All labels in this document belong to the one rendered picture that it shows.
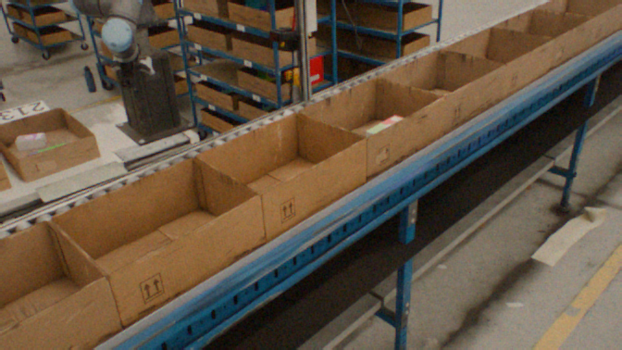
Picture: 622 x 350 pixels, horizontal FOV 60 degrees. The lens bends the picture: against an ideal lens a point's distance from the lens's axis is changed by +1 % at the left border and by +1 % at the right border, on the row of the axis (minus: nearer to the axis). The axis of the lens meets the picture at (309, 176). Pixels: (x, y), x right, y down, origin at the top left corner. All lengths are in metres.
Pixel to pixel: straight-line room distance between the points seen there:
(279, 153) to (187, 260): 0.60
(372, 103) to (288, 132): 0.42
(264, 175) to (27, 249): 0.70
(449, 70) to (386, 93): 0.39
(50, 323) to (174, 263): 0.26
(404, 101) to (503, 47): 0.78
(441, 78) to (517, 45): 0.41
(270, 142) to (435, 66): 0.88
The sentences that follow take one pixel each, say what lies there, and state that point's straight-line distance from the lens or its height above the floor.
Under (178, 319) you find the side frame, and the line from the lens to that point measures 1.21.
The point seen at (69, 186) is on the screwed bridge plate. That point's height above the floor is 0.75.
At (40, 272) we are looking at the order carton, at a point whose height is 0.93.
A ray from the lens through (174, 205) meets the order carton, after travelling 1.53.
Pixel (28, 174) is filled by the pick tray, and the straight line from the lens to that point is 2.23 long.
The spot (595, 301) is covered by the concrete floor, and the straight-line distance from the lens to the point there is 2.74.
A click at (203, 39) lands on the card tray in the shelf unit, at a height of 0.77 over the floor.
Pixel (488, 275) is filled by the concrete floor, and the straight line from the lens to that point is 2.72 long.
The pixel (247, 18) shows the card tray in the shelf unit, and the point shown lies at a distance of 3.13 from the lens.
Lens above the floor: 1.74
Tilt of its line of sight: 31 degrees down
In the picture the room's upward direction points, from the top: 3 degrees counter-clockwise
